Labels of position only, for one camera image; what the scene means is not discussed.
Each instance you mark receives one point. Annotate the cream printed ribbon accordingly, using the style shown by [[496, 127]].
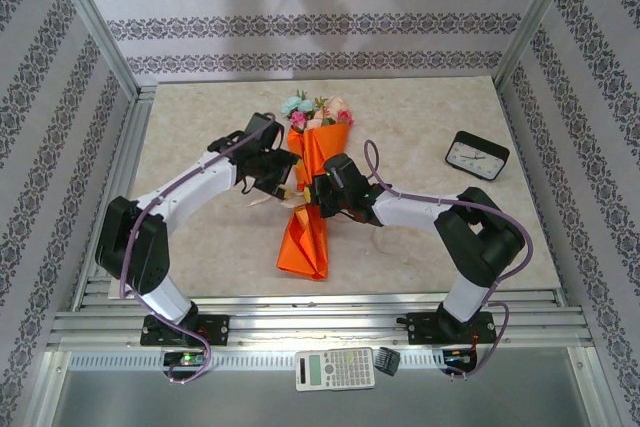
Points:
[[265, 201]]

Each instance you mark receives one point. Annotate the orange wrapping paper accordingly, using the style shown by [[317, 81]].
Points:
[[310, 247]]

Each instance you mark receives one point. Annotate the magenta fake rose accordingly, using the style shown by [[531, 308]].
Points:
[[299, 119]]

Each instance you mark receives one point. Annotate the blue fake flower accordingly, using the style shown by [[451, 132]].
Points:
[[295, 104]]

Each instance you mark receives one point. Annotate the green leafy fake sprig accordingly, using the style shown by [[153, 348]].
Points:
[[320, 100]]

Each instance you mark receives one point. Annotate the peach fake flower spray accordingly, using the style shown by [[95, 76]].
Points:
[[335, 104]]

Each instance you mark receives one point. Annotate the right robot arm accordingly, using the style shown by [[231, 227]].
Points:
[[415, 207]]

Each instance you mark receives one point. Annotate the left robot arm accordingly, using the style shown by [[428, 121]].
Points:
[[200, 192]]

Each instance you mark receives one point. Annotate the black alarm clock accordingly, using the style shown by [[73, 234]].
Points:
[[475, 157]]

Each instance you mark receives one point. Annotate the small black box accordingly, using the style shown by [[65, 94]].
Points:
[[387, 359]]

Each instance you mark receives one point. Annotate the white scientific calculator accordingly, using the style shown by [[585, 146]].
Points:
[[335, 369]]

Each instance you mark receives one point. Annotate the slotted metal strip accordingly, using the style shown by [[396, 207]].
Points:
[[250, 361]]

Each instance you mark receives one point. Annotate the small green-lit circuit board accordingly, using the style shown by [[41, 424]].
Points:
[[457, 357], [185, 359]]

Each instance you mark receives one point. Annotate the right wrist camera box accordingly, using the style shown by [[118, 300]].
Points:
[[345, 172]]

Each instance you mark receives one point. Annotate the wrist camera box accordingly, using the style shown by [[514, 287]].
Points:
[[261, 127], [345, 172]]

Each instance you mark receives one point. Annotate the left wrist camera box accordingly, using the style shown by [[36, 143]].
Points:
[[261, 127]]

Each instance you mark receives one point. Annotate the aluminium frame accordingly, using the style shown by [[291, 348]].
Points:
[[320, 321]]

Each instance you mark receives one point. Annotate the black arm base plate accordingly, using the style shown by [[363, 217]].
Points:
[[425, 329], [215, 329]]

